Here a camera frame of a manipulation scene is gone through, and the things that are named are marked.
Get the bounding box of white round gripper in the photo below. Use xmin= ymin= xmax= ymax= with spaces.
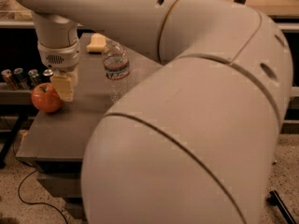
xmin=37 ymin=41 xmax=80 ymax=102

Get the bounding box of red apple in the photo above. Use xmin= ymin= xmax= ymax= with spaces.
xmin=31 ymin=82 xmax=64 ymax=113

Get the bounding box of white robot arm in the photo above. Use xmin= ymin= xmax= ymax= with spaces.
xmin=17 ymin=0 xmax=292 ymax=224

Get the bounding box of dark drink can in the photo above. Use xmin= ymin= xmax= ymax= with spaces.
xmin=43 ymin=69 xmax=53 ymax=82

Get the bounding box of green drink can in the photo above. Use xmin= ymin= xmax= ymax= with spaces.
xmin=28 ymin=69 xmax=42 ymax=87

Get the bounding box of yellow sponge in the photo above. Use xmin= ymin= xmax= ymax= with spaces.
xmin=86 ymin=34 xmax=106 ymax=53

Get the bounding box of clear plastic water bottle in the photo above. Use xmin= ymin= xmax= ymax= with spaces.
xmin=102 ymin=39 xmax=130 ymax=103

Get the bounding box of black table leg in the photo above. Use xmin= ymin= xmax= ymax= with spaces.
xmin=0 ymin=113 xmax=26 ymax=169

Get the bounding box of orange drink can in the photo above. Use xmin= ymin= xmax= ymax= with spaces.
xmin=1 ymin=69 xmax=19 ymax=91

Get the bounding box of grey drawer cabinet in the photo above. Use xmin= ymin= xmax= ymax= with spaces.
xmin=16 ymin=33 xmax=160 ymax=220

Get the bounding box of upper grey drawer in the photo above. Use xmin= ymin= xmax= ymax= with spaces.
xmin=36 ymin=173 xmax=81 ymax=198

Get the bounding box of black bar on floor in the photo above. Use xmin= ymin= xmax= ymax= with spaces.
xmin=267 ymin=190 xmax=297 ymax=224

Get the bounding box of black floor cable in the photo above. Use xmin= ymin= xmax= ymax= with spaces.
xmin=13 ymin=140 xmax=69 ymax=224

